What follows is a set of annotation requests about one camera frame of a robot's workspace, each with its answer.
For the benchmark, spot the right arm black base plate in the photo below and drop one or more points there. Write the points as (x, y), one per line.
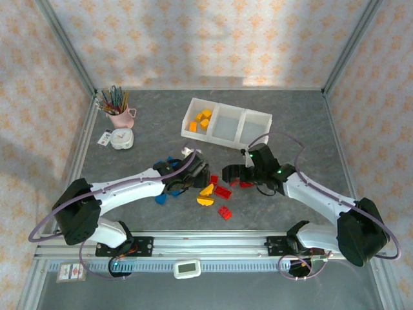
(276, 247)

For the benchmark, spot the red square lego brick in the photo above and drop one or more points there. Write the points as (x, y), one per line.
(214, 179)
(225, 212)

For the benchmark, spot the aluminium table edge rail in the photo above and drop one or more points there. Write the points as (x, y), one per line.
(77, 161)
(335, 129)

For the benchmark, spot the yellow square lego brick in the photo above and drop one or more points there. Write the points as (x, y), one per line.
(204, 114)
(205, 123)

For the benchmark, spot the aluminium upright frame post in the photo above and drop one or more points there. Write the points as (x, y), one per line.
(66, 45)
(351, 45)

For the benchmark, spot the white printed paper tag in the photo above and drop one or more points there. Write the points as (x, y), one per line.
(104, 138)

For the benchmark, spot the blue lego brick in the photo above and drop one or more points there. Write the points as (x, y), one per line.
(175, 193)
(160, 199)
(175, 163)

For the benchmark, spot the pink mug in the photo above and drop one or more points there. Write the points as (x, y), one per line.
(124, 119)

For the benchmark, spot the aluminium mounting rail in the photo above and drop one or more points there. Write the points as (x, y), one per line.
(209, 245)

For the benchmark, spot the white digital timer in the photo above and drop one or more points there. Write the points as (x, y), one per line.
(187, 268)

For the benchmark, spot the yellow pencil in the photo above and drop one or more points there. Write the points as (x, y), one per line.
(125, 99)

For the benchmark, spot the dark grey pencil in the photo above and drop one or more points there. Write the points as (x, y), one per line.
(113, 93)

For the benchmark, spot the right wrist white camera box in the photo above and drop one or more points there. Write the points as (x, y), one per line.
(245, 151)

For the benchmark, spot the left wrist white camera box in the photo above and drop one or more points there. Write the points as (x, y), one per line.
(190, 149)

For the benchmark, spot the green pencil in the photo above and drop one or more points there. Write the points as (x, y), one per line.
(120, 95)

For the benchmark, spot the white alarm clock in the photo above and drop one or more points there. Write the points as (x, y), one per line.
(122, 139)

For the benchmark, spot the aluminium frame member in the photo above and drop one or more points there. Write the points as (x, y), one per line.
(385, 287)
(30, 290)

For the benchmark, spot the red rectangular lego brick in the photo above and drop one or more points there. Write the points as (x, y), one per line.
(247, 185)
(222, 192)
(234, 183)

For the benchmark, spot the yellow curved lego brick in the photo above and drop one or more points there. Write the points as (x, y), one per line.
(206, 190)
(205, 201)

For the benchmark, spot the teal pencil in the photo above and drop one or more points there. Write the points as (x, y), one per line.
(106, 96)

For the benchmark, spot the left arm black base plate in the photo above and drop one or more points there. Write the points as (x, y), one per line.
(145, 247)

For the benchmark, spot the playing card box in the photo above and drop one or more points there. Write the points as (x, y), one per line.
(71, 272)

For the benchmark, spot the red pencil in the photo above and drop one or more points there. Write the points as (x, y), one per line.
(104, 105)

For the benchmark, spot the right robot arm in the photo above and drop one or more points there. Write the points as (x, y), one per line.
(316, 200)

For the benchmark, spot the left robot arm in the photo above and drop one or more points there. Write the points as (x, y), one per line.
(129, 187)

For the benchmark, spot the long yellow lego brick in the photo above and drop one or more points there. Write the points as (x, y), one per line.
(193, 126)

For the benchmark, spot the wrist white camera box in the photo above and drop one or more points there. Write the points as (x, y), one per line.
(190, 149)
(245, 151)

